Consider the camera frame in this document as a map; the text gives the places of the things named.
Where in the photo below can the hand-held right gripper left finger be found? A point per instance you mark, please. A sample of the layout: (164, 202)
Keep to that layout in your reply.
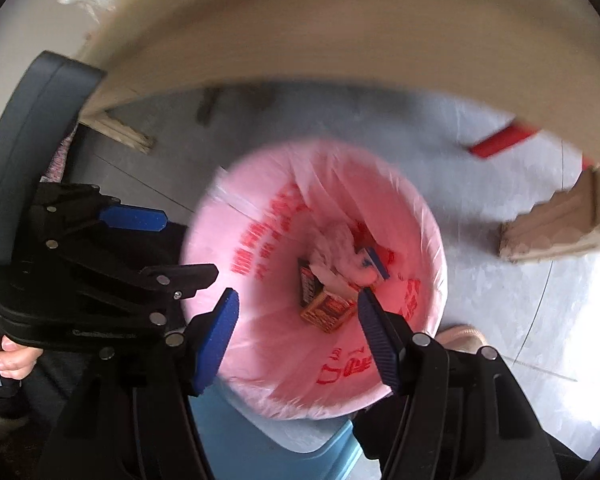
(217, 342)

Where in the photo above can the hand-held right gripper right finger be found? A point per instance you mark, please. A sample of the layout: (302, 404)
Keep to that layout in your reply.
(380, 342)

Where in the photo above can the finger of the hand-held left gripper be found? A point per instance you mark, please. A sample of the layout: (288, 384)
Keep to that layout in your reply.
(135, 219)
(180, 280)

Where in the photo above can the brown printed snack box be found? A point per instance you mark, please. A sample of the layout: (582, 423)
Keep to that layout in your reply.
(327, 312)

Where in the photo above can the small blue box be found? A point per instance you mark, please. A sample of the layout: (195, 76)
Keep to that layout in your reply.
(375, 262)

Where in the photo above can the dark printed wrapper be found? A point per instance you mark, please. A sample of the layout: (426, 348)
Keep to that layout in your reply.
(310, 280)

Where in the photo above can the white tissue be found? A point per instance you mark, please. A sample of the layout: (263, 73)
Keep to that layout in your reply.
(337, 252)

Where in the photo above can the blue plastic trash bin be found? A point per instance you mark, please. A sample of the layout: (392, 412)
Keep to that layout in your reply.
(260, 445)

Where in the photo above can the pink plastic trash bag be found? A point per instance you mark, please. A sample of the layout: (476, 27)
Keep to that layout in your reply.
(260, 200)

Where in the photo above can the person's left hand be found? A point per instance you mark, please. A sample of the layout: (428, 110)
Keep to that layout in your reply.
(12, 360)

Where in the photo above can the person's pink shoe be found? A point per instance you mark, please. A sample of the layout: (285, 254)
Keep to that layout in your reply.
(467, 337)

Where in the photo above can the beige table leg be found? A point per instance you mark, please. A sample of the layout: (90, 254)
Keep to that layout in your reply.
(120, 132)

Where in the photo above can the pink patterned cloth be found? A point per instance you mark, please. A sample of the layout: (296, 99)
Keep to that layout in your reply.
(60, 155)

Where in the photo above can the dark grey chair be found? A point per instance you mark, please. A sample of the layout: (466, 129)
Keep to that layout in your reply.
(25, 125)

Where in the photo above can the brown cardboard box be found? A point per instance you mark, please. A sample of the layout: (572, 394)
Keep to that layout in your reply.
(560, 230)

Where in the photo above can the white plastic bag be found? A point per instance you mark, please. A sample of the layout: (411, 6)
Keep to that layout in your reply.
(87, 2)

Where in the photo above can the red metal frame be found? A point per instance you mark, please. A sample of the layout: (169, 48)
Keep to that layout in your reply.
(502, 140)

